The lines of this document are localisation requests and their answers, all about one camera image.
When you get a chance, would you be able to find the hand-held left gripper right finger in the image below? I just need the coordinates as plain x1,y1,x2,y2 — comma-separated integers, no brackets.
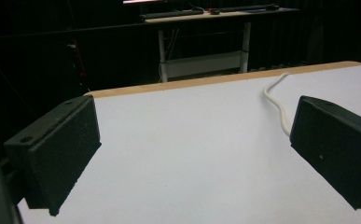
289,95,361,211

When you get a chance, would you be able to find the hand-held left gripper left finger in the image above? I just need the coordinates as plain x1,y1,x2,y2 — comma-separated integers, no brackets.
3,94,103,217

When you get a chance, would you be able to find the white cable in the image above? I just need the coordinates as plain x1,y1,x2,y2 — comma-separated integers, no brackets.
263,72,292,138

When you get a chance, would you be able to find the wooden desk with white legs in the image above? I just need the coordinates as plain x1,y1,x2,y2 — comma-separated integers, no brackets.
144,7,300,83

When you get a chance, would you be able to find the black keyboard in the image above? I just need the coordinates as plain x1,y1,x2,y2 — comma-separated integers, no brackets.
139,8,205,21
218,3,280,13

